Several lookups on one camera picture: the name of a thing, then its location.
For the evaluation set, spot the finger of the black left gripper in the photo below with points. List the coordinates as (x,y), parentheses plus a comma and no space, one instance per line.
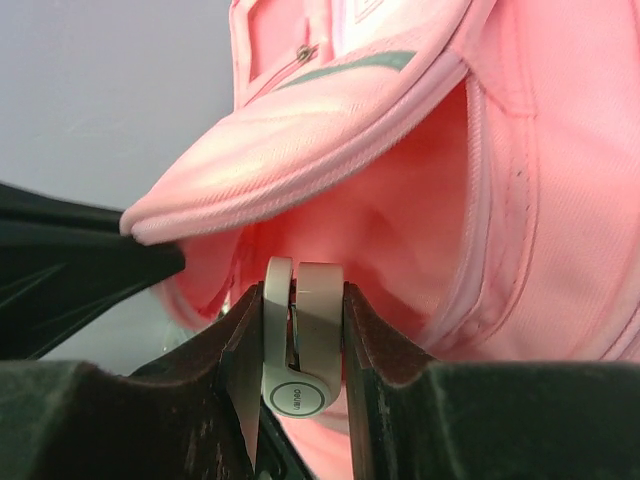
(64,264)

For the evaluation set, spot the pink small stapler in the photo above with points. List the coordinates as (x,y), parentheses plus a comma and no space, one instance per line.
(302,337)

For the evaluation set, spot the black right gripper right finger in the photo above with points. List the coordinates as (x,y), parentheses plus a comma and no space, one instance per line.
(414,417)

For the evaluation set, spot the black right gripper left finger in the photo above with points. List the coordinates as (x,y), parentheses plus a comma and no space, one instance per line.
(190,414)

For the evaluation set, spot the pink student backpack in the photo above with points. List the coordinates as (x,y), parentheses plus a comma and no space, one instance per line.
(472,165)

